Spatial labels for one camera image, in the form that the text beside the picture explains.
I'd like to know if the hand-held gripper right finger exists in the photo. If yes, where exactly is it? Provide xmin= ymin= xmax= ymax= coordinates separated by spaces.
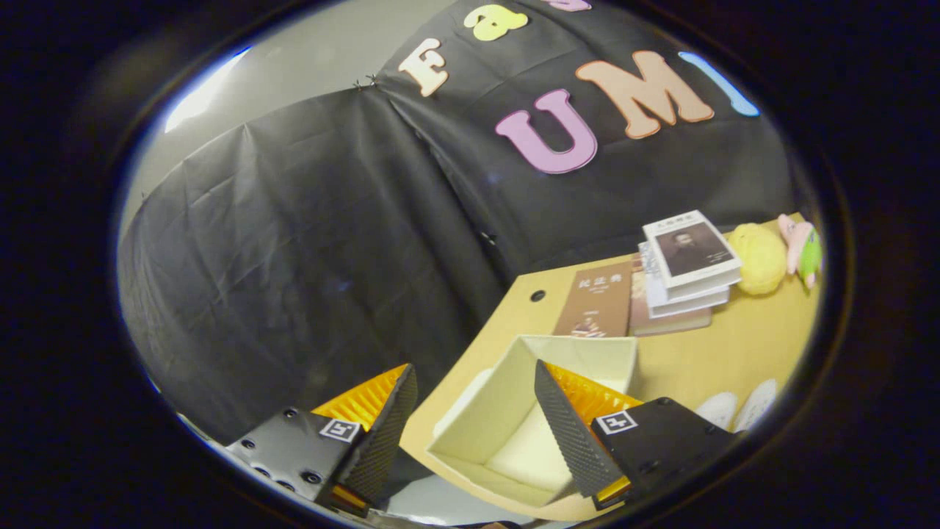
xmin=534 ymin=359 xmax=739 ymax=511

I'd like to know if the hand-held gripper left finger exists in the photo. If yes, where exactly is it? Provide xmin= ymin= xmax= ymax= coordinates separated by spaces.
xmin=224 ymin=364 xmax=419 ymax=519

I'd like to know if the beige fabric storage box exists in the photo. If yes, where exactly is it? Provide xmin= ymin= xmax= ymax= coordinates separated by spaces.
xmin=426 ymin=334 xmax=640 ymax=508

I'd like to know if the reddish brown book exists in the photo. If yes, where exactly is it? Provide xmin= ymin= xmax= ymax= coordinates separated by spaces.
xmin=629 ymin=253 xmax=713 ymax=337

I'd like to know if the white thick book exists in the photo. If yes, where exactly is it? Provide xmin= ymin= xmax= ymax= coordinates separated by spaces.
xmin=639 ymin=242 xmax=731 ymax=319

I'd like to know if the black backdrop cloth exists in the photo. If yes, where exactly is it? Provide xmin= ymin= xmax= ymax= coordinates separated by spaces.
xmin=117 ymin=0 xmax=809 ymax=445

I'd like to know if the white portrait cover book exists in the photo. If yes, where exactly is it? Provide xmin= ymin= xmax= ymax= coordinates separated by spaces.
xmin=643 ymin=210 xmax=742 ymax=302

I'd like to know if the yellow round plush toy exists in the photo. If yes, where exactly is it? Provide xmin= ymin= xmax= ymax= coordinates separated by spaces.
xmin=727 ymin=223 xmax=788 ymax=296

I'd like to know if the pink and green plush toy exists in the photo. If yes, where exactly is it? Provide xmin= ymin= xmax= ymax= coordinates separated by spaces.
xmin=777 ymin=213 xmax=823 ymax=289

